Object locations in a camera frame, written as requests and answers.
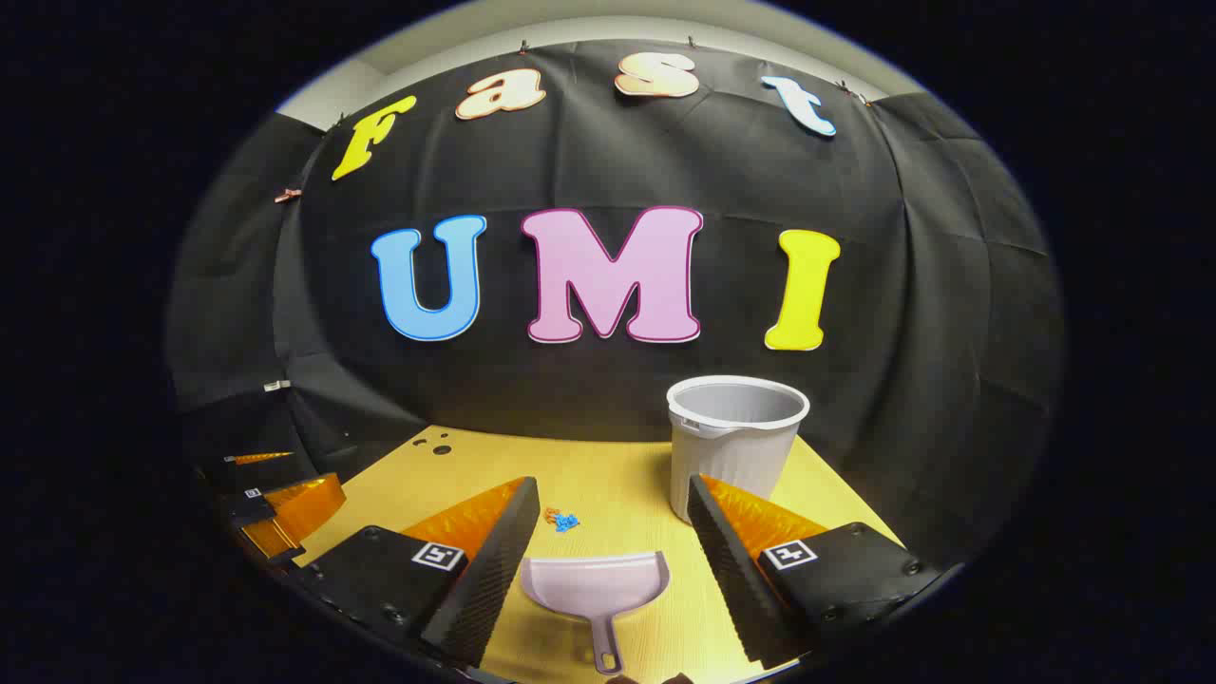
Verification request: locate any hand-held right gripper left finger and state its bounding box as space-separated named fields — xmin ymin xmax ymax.
xmin=294 ymin=477 xmax=541 ymax=669

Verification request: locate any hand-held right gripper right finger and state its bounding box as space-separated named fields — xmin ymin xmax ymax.
xmin=687 ymin=474 xmax=941 ymax=671

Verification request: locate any white ribbed garbage bin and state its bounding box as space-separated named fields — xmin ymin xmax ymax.
xmin=666 ymin=375 xmax=811 ymax=525

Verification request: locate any yellow wooden desktop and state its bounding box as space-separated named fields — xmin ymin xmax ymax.
xmin=294 ymin=425 xmax=903 ymax=684

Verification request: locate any black backdrop cloth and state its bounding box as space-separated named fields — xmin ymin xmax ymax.
xmin=163 ymin=38 xmax=1067 ymax=571

